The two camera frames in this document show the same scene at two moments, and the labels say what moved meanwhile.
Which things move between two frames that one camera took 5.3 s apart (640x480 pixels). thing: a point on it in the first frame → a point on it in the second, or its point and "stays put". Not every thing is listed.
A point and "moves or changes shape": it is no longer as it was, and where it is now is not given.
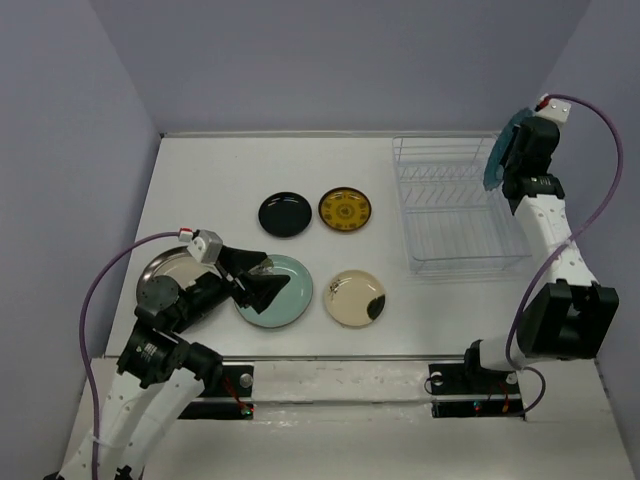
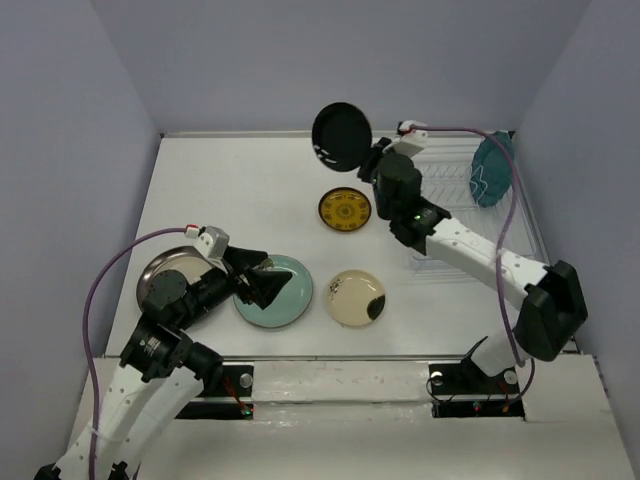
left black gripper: x=260 y=288 stays put
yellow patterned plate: x=344 y=209 stays put
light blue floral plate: x=290 y=302 stays put
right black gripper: x=511 y=141 → x=374 y=158
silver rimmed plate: x=177 y=263 stays put
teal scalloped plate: x=493 y=172 moves or changes shape
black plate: x=285 y=214 → x=341 y=134
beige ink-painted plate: x=354 y=298 stays put
